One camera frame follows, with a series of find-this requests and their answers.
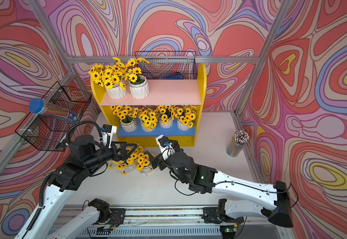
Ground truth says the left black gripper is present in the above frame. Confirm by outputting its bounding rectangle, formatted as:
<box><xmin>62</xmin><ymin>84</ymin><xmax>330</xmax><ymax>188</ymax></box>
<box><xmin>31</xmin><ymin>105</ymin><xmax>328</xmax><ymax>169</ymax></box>
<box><xmin>82</xmin><ymin>140</ymin><xmax>137</xmax><ymax>171</ymax></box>

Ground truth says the shelf sunflower pot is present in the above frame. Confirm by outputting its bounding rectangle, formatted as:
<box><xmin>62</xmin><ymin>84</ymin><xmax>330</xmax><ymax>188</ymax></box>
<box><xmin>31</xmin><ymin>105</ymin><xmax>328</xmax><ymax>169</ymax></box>
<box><xmin>107</xmin><ymin>157</ymin><xmax>136</xmax><ymax>175</ymax></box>
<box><xmin>156</xmin><ymin>105</ymin><xmax>174</xmax><ymax>129</ymax></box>
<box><xmin>174</xmin><ymin>105</ymin><xmax>197</xmax><ymax>131</ymax></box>
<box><xmin>110</xmin><ymin>105</ymin><xmax>138</xmax><ymax>133</ymax></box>
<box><xmin>88</xmin><ymin>57</ymin><xmax>128</xmax><ymax>99</ymax></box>
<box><xmin>125</xmin><ymin>57</ymin><xmax>149</xmax><ymax>100</ymax></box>
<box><xmin>138</xmin><ymin>107</ymin><xmax>158</xmax><ymax>132</ymax></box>
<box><xmin>130</xmin><ymin>146</ymin><xmax>153</xmax><ymax>175</ymax></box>

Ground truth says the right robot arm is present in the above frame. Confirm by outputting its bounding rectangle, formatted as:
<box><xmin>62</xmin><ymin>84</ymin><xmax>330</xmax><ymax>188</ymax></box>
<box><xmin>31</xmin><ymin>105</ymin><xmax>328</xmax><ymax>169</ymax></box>
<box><xmin>150</xmin><ymin>135</ymin><xmax>294</xmax><ymax>228</ymax></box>

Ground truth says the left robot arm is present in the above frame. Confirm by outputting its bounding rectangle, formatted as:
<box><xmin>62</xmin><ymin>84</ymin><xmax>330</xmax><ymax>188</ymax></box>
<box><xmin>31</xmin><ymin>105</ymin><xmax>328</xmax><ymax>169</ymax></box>
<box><xmin>16</xmin><ymin>134</ymin><xmax>137</xmax><ymax>239</ymax></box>

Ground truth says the yellow wooden shelf unit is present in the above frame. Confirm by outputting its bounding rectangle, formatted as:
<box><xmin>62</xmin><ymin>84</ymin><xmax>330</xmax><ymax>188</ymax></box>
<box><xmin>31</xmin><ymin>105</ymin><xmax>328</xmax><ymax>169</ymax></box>
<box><xmin>88</xmin><ymin>58</ymin><xmax>207</xmax><ymax>147</ymax></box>

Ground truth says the black marker in basket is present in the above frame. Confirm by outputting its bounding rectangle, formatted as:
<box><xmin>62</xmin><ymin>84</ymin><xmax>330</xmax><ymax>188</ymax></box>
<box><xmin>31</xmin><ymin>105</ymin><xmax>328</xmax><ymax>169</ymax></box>
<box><xmin>55</xmin><ymin>132</ymin><xmax>68</xmax><ymax>151</ymax></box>

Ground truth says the clear cup of pencils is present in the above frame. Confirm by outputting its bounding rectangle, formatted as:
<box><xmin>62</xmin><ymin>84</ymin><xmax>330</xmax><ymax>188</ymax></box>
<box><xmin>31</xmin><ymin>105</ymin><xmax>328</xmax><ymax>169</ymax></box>
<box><xmin>226</xmin><ymin>130</ymin><xmax>250</xmax><ymax>157</ymax></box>

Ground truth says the blue object in back basket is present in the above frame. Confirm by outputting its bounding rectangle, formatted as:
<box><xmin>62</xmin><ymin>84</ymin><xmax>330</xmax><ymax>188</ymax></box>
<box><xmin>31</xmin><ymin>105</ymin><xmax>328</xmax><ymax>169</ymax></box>
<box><xmin>160</xmin><ymin>72</ymin><xmax>184</xmax><ymax>80</ymax></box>

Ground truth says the clear tube blue cap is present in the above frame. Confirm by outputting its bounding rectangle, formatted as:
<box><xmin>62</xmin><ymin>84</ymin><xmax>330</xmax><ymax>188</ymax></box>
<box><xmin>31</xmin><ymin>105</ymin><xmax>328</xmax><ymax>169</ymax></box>
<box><xmin>29</xmin><ymin>99</ymin><xmax>78</xmax><ymax>124</ymax></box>

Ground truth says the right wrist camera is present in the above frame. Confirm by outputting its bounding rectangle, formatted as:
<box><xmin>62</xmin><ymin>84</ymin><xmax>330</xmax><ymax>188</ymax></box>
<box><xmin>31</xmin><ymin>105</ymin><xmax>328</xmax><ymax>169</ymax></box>
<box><xmin>156</xmin><ymin>135</ymin><xmax>174</xmax><ymax>160</ymax></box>

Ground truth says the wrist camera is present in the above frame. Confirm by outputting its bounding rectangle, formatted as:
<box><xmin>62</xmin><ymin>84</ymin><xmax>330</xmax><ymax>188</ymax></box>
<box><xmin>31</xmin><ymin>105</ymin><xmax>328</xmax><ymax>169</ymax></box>
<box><xmin>156</xmin><ymin>135</ymin><xmax>174</xmax><ymax>160</ymax></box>
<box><xmin>100</xmin><ymin>124</ymin><xmax>117</xmax><ymax>148</ymax></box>

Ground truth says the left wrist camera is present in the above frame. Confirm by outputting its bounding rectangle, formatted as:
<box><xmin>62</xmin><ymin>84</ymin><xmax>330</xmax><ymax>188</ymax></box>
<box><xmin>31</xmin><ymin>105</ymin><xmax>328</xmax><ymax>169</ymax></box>
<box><xmin>100</xmin><ymin>124</ymin><xmax>117</xmax><ymax>148</ymax></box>

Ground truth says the metal base rail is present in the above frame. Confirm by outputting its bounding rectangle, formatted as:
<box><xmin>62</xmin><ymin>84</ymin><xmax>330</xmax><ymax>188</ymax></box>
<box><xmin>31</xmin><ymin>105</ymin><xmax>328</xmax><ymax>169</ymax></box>
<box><xmin>77</xmin><ymin>201</ymin><xmax>292</xmax><ymax>239</ymax></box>

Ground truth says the black wire basket left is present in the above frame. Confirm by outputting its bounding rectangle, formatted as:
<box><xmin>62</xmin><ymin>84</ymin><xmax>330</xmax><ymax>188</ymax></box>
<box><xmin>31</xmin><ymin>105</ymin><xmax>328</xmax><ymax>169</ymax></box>
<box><xmin>15</xmin><ymin>82</ymin><xmax>91</xmax><ymax>151</ymax></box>

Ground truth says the black wire basket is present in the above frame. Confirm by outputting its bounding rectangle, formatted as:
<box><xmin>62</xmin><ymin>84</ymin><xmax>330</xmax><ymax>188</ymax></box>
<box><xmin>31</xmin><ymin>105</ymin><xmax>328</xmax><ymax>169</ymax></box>
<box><xmin>15</xmin><ymin>82</ymin><xmax>91</xmax><ymax>151</ymax></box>
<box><xmin>134</xmin><ymin>50</ymin><xmax>197</xmax><ymax>80</ymax></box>

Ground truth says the black wire basket back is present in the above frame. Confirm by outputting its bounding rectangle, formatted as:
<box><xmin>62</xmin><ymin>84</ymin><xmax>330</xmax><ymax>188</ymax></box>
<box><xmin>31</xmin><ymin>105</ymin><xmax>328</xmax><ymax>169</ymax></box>
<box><xmin>134</xmin><ymin>50</ymin><xmax>197</xmax><ymax>80</ymax></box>

